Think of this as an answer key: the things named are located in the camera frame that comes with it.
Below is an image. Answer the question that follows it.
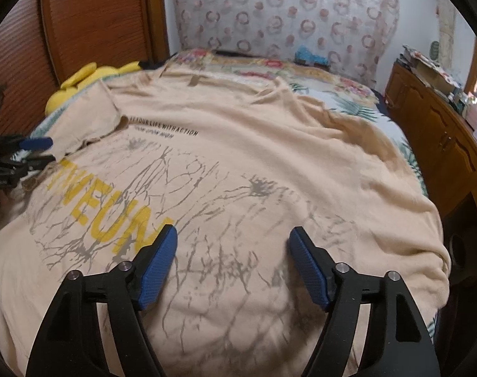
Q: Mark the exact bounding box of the yellow plush toy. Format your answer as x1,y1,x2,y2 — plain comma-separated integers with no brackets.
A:
46,62,141,115

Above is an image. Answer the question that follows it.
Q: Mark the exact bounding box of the beige printed t-shirt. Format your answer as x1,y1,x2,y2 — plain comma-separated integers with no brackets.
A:
0,65,451,377

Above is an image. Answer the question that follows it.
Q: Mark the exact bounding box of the wooden wardrobe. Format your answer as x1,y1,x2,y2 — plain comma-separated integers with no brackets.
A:
0,0,171,139

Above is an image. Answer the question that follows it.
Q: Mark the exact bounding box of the leaf print bedsheet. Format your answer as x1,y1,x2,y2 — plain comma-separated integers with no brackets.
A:
28,80,440,340

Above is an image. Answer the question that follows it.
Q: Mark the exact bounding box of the ring patterned wall cloth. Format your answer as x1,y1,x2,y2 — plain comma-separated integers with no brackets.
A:
171,0,401,87

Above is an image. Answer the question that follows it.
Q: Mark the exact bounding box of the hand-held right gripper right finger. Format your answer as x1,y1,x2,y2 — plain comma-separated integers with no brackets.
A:
287,226,439,377

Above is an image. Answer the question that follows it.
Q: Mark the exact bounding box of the pile of books and papers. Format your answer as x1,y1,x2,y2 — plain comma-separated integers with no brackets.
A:
396,44,464,101

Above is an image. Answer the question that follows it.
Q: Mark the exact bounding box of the blue toy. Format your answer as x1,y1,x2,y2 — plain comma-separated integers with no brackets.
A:
295,47,330,66

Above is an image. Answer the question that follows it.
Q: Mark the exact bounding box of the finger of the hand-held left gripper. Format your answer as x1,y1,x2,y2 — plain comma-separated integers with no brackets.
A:
0,137,53,152
4,155,57,177

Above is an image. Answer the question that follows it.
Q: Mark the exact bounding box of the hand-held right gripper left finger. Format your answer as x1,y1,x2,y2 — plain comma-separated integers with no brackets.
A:
25,224,179,377

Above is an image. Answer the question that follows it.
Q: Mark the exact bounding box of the wooden dresser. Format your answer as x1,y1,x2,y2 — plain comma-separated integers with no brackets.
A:
384,62,477,224

